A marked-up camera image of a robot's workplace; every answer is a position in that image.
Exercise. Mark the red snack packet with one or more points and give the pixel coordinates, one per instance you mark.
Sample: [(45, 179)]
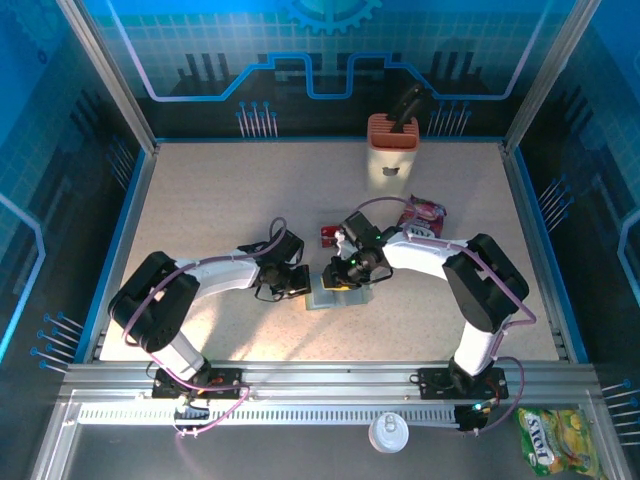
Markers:
[(329, 236)]

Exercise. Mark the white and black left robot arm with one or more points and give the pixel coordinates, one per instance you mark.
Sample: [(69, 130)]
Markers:
[(225, 272)]

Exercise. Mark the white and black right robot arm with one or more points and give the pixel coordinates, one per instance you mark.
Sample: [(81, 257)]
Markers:
[(415, 252)]

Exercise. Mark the purple candy bag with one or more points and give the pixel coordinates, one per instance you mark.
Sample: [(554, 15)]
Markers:
[(425, 212)]

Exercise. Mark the beige knife block orange top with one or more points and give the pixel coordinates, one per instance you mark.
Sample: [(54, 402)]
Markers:
[(390, 165)]

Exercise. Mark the grey metal shelf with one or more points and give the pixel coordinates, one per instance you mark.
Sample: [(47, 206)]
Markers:
[(250, 455)]

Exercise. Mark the green yellow candy bag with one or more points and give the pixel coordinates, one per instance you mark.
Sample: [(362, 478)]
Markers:
[(555, 445)]

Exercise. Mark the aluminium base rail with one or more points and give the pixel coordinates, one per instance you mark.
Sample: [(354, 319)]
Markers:
[(325, 380)]

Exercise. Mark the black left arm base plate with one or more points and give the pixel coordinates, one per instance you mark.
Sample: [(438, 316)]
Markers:
[(225, 380)]

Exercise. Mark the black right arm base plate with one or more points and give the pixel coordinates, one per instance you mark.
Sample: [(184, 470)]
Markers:
[(432, 385)]

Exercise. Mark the aluminium side rail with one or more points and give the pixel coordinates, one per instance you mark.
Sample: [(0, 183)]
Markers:
[(522, 200), (125, 250)]

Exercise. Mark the aluminium frame post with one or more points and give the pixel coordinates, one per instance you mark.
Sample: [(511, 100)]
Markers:
[(111, 75), (549, 75)]

